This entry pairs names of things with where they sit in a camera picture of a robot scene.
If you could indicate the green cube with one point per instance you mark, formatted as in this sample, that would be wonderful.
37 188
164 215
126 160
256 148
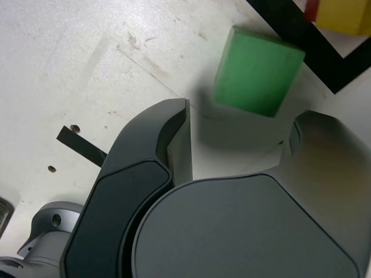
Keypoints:
255 75

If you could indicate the yellow cube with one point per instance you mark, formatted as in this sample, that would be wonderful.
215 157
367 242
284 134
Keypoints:
342 14

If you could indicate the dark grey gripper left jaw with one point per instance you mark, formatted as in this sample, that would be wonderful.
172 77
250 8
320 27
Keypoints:
116 202

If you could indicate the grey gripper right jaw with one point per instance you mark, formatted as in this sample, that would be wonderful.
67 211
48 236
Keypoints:
246 231

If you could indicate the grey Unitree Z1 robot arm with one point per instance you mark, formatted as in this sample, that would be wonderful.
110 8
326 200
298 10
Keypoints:
49 226

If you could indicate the black tape strip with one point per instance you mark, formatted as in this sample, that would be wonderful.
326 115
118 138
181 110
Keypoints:
81 146

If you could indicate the red cube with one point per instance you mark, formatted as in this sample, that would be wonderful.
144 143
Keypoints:
310 11

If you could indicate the dark object with metal rim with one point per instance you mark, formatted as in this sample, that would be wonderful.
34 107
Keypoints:
5 215

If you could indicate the black tape square outline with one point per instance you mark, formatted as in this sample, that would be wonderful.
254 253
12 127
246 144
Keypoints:
333 69

